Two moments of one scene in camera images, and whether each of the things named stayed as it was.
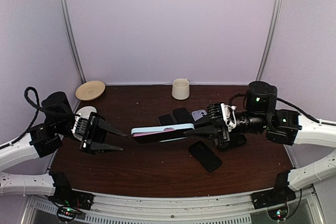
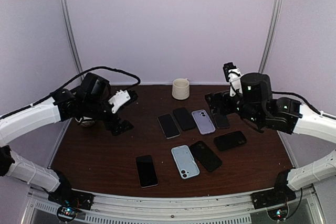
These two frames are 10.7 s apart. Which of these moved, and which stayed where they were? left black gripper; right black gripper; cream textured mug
Moved: left black gripper; right black gripper
Stayed: cream textured mug
